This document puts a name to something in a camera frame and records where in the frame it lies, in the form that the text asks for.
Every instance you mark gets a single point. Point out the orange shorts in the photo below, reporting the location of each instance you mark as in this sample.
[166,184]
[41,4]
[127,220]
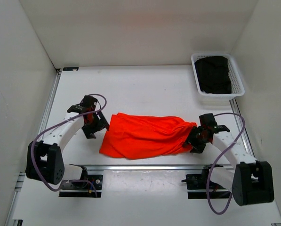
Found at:
[136,137]

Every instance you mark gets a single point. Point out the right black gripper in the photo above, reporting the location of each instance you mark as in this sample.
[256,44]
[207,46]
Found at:
[197,148]

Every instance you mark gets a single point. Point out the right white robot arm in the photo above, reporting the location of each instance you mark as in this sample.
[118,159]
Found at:
[247,180]

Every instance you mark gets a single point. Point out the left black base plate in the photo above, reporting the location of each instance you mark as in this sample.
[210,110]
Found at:
[84,189]

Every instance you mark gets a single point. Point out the black folded shorts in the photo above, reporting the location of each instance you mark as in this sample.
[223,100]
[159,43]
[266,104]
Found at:
[213,75]

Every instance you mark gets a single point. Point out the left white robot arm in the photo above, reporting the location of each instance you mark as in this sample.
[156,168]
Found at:
[44,159]

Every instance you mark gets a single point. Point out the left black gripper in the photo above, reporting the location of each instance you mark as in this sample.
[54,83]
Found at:
[101,124]

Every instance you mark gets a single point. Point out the white plastic basket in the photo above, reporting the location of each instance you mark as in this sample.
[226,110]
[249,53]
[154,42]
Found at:
[237,86]

